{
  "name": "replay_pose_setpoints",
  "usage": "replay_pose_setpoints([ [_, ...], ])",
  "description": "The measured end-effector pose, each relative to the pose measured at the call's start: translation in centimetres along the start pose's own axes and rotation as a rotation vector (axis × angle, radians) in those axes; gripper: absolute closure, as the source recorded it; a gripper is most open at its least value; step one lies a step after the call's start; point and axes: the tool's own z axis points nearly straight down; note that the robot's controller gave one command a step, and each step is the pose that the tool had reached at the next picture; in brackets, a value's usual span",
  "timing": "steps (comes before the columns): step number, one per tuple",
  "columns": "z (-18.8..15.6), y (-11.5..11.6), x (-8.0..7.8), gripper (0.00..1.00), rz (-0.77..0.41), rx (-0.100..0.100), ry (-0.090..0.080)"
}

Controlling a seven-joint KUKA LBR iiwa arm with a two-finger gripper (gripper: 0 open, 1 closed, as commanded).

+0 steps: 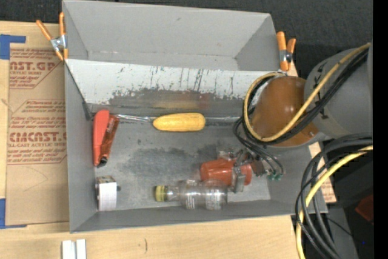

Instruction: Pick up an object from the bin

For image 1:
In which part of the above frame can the clear plastic bottle, yellow cap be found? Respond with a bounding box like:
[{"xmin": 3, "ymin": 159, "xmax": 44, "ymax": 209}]
[{"xmin": 153, "ymin": 179, "xmax": 229, "ymax": 211}]

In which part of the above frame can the grey metal bin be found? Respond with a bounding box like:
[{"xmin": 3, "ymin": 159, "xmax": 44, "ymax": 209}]
[{"xmin": 61, "ymin": 0, "xmax": 330, "ymax": 234}]

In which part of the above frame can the white paper roll block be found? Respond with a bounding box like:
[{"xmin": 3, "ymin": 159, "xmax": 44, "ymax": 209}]
[{"xmin": 95, "ymin": 175, "xmax": 120, "ymax": 212}]

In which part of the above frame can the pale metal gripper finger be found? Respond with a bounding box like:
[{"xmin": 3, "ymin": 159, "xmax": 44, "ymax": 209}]
[
  {"xmin": 232, "ymin": 166, "xmax": 246, "ymax": 194},
  {"xmin": 216, "ymin": 150, "xmax": 243, "ymax": 162}
]

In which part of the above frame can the orange cup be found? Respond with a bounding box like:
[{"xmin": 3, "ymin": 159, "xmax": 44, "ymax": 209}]
[{"xmin": 199, "ymin": 158, "xmax": 253, "ymax": 186}]

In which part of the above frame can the yellow toy corn cob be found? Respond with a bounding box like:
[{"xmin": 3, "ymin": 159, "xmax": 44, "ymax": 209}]
[{"xmin": 152, "ymin": 112, "xmax": 207, "ymax": 132}]

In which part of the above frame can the brown cardboard board, red print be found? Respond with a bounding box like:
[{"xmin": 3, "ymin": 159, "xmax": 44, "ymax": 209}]
[{"xmin": 0, "ymin": 20, "xmax": 338, "ymax": 230}]

